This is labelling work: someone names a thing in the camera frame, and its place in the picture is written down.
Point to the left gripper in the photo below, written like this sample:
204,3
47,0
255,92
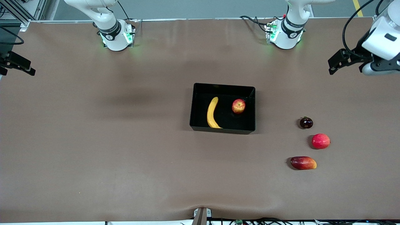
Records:
355,57

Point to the red yellow apple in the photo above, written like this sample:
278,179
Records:
238,106

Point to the black plastic box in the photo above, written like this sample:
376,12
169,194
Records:
225,123

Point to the yellow banana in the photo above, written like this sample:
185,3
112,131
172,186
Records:
212,112

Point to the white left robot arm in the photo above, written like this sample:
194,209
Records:
286,37

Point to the dark purple mangosteen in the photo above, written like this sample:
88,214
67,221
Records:
306,123

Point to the round red fruit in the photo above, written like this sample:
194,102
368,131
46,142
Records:
321,141

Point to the red yellow mango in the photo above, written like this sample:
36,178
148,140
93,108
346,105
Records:
303,163

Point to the large table cover mat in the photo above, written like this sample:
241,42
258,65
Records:
200,172

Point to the small green circuit board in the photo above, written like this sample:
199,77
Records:
239,222

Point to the aluminium frame extrusion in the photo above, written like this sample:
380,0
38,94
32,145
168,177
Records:
22,18

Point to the silver table edge rail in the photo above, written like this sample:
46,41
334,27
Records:
203,19

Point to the brown bar with metal bracket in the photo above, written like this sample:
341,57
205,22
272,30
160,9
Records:
200,217

